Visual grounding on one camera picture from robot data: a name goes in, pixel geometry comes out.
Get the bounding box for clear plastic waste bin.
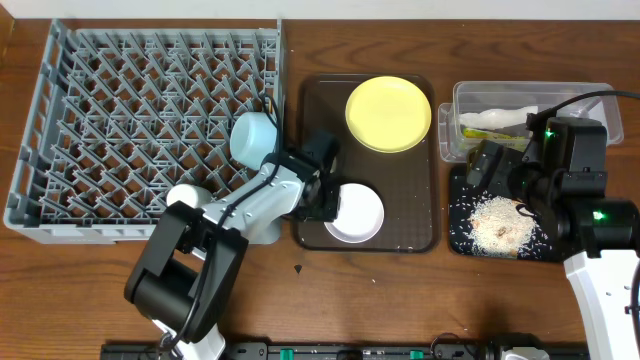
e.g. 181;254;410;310
438;81;612;163

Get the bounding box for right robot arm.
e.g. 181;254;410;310
466;117;639;359

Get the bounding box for pink bowl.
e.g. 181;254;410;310
324;183;384;244

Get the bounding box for white cup in rack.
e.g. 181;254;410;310
166;184;213;208

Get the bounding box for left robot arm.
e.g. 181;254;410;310
124;131;340;359

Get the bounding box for dark brown serving tray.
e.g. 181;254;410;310
292;74;441;253

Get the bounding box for light blue bowl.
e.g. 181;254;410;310
229;112;277;171

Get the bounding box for yellow plate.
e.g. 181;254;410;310
345;76;432;153

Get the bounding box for white napkin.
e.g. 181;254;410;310
458;106;538;130

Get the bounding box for grey dishwasher rack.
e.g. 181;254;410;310
3;20;286;244

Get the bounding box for rice and food scraps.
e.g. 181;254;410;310
452;187;551;260

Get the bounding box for green orange snack wrapper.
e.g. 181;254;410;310
462;128;526;140

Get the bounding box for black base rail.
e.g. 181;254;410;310
99;332;589;360

